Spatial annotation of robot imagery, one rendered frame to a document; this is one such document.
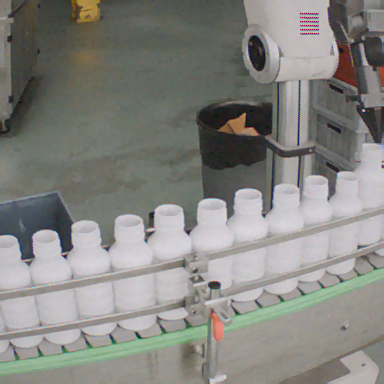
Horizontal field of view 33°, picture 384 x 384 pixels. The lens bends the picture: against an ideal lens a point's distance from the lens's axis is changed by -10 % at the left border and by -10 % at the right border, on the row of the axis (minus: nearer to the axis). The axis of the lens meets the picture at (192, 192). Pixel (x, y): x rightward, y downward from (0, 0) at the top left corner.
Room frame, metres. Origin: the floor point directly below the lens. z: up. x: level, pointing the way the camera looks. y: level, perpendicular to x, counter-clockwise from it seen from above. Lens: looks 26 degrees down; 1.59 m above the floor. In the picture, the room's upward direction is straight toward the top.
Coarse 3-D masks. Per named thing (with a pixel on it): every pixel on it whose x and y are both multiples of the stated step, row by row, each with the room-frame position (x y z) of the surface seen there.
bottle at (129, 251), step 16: (128, 224) 0.80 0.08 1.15; (128, 240) 0.77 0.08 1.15; (112, 256) 0.77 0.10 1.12; (128, 256) 0.76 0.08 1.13; (144, 256) 0.77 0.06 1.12; (128, 288) 0.76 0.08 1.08; (144, 288) 0.76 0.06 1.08; (128, 304) 0.76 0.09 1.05; (144, 304) 0.76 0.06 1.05; (128, 320) 0.76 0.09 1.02; (144, 320) 0.76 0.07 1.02
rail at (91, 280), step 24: (264, 216) 0.91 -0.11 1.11; (360, 216) 0.90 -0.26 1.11; (144, 240) 0.83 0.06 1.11; (264, 240) 0.83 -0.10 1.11; (288, 240) 0.84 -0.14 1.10; (168, 264) 0.77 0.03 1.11; (312, 264) 0.87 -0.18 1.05; (24, 288) 0.69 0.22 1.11; (48, 288) 0.70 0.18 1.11; (72, 288) 0.72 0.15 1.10; (240, 288) 0.81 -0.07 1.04; (144, 312) 0.76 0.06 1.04; (0, 336) 0.67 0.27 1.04; (24, 336) 0.68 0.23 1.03
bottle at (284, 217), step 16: (288, 192) 0.89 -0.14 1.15; (272, 208) 0.88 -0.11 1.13; (288, 208) 0.86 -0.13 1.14; (272, 224) 0.86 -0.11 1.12; (288, 224) 0.85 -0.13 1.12; (304, 224) 0.87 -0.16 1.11; (272, 256) 0.85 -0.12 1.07; (288, 256) 0.85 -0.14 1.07; (272, 272) 0.85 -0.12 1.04; (272, 288) 0.85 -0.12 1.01; (288, 288) 0.85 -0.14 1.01
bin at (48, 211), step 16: (48, 192) 1.31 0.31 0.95; (0, 208) 1.26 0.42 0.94; (16, 208) 1.28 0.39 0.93; (32, 208) 1.29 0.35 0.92; (48, 208) 1.31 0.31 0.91; (64, 208) 1.25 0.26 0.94; (0, 224) 1.26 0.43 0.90; (16, 224) 1.28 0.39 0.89; (32, 224) 1.29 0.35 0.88; (48, 224) 1.31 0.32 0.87; (64, 224) 1.27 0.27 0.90; (32, 240) 1.29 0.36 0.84; (64, 240) 1.29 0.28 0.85; (32, 256) 1.29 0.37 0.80
